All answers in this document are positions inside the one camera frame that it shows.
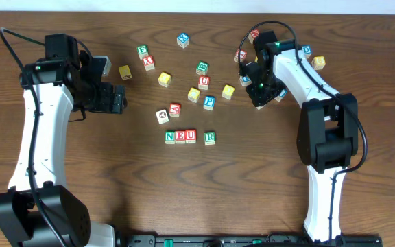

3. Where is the green R block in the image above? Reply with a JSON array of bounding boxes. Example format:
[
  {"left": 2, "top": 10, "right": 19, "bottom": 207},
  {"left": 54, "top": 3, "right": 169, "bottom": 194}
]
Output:
[{"left": 204, "top": 132, "right": 216, "bottom": 145}]

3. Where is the red U block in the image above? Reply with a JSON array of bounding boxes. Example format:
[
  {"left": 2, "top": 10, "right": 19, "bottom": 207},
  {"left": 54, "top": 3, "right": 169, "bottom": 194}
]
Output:
[{"left": 185, "top": 130, "right": 197, "bottom": 143}]

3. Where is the green N block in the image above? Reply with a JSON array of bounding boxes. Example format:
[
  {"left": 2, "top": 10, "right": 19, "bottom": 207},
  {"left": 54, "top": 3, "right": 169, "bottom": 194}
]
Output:
[{"left": 164, "top": 131, "right": 176, "bottom": 144}]

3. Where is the red E block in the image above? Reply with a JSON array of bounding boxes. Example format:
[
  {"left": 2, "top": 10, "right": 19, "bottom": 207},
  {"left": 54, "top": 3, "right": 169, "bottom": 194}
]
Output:
[{"left": 175, "top": 130, "right": 186, "bottom": 144}]

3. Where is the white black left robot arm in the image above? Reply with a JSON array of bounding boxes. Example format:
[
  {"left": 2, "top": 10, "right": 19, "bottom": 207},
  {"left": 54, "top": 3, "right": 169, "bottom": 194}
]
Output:
[{"left": 0, "top": 52, "right": 126, "bottom": 246}]

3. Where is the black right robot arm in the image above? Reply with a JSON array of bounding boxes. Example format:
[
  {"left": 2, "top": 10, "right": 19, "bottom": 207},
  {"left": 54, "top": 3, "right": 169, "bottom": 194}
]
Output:
[{"left": 242, "top": 31, "right": 358, "bottom": 242}]

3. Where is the blue 2 block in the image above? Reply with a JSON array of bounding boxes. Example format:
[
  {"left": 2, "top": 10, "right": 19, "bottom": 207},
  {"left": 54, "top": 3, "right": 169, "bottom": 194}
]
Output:
[{"left": 274, "top": 89, "right": 287, "bottom": 102}]

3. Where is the blue L block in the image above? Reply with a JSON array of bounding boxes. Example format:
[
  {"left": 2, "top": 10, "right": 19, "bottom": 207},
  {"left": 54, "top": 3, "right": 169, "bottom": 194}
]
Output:
[{"left": 239, "top": 76, "right": 252, "bottom": 87}]

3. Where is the yellow block far left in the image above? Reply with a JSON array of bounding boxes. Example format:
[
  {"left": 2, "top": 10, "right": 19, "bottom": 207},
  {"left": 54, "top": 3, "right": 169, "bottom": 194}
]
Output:
[{"left": 119, "top": 65, "right": 132, "bottom": 80}]

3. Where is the red block top right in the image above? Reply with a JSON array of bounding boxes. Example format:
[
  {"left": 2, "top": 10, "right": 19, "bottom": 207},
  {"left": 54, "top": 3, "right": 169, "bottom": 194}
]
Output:
[{"left": 248, "top": 29, "right": 260, "bottom": 44}]

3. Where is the blue D block upper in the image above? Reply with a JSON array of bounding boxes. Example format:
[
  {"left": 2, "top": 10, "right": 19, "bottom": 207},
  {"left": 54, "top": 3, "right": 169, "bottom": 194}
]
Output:
[{"left": 302, "top": 45, "right": 312, "bottom": 59}]

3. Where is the blue P block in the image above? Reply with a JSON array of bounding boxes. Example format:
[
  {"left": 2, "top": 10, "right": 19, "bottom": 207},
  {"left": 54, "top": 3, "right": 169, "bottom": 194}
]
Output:
[{"left": 203, "top": 95, "right": 215, "bottom": 110}]

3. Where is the yellow 8 block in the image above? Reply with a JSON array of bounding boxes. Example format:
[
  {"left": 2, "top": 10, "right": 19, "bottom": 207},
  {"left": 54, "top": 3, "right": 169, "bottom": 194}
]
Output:
[{"left": 311, "top": 56, "right": 326, "bottom": 71}]

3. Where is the red U block spare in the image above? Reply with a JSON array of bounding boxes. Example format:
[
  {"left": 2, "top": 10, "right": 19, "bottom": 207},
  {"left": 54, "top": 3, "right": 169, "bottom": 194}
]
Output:
[{"left": 198, "top": 75, "right": 211, "bottom": 90}]

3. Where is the green B block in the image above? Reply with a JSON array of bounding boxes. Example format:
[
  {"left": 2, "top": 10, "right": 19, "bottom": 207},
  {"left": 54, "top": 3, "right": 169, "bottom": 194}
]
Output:
[{"left": 195, "top": 61, "right": 209, "bottom": 76}]

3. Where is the red Y block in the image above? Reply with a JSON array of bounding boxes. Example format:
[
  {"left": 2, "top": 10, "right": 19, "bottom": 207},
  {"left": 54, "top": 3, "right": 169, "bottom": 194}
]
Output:
[{"left": 142, "top": 56, "right": 155, "bottom": 71}]

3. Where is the green F block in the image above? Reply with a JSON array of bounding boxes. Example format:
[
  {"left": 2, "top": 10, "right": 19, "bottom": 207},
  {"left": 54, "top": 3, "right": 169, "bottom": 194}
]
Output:
[{"left": 136, "top": 45, "right": 149, "bottom": 60}]

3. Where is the yellow block near P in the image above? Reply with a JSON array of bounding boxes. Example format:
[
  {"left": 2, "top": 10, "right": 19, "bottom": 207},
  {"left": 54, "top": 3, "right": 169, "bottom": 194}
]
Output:
[{"left": 187, "top": 87, "right": 201, "bottom": 103}]

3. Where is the yellow block left centre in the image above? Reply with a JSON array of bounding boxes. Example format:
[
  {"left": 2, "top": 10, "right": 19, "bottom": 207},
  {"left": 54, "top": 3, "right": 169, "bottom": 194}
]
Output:
[{"left": 158, "top": 72, "right": 171, "bottom": 87}]

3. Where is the white picture block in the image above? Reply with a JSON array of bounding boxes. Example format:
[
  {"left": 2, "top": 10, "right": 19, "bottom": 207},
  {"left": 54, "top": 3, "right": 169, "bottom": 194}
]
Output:
[{"left": 156, "top": 109, "right": 169, "bottom": 124}]

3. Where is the red V block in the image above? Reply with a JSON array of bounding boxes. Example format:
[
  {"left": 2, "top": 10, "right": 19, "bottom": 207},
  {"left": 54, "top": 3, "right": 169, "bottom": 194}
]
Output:
[{"left": 169, "top": 103, "right": 181, "bottom": 117}]

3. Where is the blue X block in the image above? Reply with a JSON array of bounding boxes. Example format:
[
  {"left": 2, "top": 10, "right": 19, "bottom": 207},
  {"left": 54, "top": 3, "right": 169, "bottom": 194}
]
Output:
[{"left": 176, "top": 33, "right": 190, "bottom": 49}]

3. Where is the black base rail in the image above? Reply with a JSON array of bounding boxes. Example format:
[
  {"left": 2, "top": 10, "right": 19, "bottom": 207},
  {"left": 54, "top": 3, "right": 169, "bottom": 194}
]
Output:
[{"left": 115, "top": 233, "right": 383, "bottom": 247}]

